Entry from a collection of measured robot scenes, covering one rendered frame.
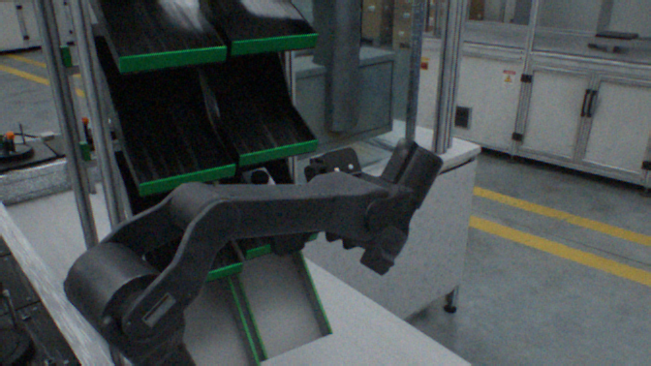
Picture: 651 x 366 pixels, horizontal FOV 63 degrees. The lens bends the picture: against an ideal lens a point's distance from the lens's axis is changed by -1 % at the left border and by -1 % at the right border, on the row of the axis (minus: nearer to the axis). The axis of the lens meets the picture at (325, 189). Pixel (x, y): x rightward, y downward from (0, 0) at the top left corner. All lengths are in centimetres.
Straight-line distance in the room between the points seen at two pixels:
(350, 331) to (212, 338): 39
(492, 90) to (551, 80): 47
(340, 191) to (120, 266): 22
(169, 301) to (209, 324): 55
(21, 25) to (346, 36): 870
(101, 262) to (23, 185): 162
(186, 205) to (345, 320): 88
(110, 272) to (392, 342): 89
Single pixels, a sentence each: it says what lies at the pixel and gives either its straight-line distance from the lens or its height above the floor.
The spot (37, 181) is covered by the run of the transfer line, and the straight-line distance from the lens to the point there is 203.
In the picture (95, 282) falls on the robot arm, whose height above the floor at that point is 144.
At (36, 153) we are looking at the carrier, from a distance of 213.
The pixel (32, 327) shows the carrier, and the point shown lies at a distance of 120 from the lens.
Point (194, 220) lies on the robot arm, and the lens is 40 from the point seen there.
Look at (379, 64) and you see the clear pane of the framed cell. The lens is 191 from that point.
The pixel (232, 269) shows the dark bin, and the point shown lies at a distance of 82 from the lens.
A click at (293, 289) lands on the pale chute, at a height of 106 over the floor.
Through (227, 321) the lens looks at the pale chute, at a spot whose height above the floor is 106.
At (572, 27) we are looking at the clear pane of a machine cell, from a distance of 427.
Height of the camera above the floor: 165
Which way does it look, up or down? 25 degrees down
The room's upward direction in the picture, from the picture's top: straight up
